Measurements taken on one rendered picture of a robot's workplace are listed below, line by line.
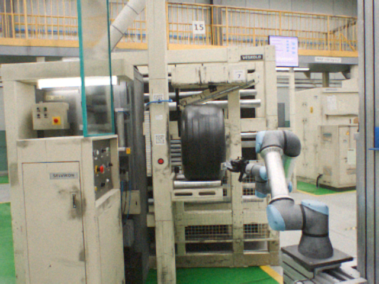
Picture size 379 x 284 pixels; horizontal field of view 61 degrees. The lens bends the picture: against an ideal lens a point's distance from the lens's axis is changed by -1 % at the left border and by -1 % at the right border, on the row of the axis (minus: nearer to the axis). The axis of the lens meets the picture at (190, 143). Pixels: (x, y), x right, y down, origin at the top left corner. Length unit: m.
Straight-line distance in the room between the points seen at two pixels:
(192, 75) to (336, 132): 4.30
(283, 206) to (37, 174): 1.23
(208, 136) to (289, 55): 4.37
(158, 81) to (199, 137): 0.53
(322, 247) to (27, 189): 1.46
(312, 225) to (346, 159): 5.16
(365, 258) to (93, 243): 1.28
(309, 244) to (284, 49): 5.05
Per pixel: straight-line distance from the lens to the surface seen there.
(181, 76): 2.64
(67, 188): 1.81
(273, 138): 1.70
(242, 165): 2.07
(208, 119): 2.20
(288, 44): 6.38
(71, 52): 7.63
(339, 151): 6.56
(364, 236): 1.58
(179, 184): 2.31
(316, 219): 1.54
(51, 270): 1.97
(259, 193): 2.02
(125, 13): 2.84
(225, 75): 2.65
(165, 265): 2.58
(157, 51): 2.43
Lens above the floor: 1.31
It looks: 3 degrees down
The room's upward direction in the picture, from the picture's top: 2 degrees counter-clockwise
